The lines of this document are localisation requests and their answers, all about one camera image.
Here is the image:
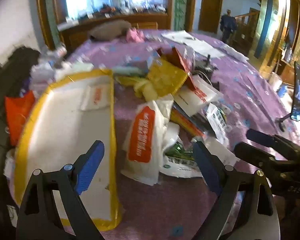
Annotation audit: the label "teal tissue pack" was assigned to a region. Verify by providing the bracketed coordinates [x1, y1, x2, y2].
[112, 66, 148, 77]

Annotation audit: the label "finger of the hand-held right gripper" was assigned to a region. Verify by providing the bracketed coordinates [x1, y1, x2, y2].
[246, 129, 280, 147]
[234, 142, 276, 168]

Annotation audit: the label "grey cushion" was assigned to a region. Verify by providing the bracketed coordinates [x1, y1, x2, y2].
[87, 19, 132, 40]

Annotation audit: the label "clear plastic bag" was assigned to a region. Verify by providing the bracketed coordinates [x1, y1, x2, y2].
[30, 46, 73, 90]

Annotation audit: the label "wooden door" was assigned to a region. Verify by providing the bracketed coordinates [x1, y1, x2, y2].
[199, 0, 224, 34]

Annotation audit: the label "red foil bag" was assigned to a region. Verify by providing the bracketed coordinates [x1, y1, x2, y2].
[162, 47, 198, 90]

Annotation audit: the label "orange bag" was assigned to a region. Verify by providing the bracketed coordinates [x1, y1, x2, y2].
[4, 90, 35, 147]

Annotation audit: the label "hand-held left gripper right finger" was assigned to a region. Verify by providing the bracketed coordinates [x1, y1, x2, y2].
[192, 141, 280, 240]

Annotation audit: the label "black jacket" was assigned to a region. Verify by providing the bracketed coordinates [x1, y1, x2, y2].
[0, 46, 40, 105]

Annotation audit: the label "gold foil bag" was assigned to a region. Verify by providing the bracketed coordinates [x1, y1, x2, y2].
[147, 57, 189, 98]

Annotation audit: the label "pink cloth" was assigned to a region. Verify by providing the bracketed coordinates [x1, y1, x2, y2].
[126, 27, 145, 43]

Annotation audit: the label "green and white packet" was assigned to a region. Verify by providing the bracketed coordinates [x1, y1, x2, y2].
[206, 102, 230, 145]
[160, 142, 208, 178]

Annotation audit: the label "yellow cardboard box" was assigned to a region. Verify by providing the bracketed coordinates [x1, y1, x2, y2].
[14, 69, 123, 232]

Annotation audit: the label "white packet with orange label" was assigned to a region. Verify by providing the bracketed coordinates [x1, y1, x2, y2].
[121, 100, 174, 185]

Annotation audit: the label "striped colourful packet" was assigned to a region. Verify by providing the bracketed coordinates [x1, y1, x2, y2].
[170, 105, 206, 138]

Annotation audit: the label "white papers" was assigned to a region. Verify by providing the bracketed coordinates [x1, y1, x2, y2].
[162, 30, 249, 62]

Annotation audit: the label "black device with cables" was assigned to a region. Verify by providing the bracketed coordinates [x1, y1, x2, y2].
[194, 54, 220, 88]

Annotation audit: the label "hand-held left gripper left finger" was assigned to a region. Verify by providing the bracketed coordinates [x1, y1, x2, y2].
[16, 140, 105, 240]

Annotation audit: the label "yellow cloth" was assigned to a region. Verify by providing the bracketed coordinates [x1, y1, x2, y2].
[115, 76, 175, 103]

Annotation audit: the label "white packet with orange text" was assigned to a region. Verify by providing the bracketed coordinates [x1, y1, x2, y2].
[80, 84, 113, 112]

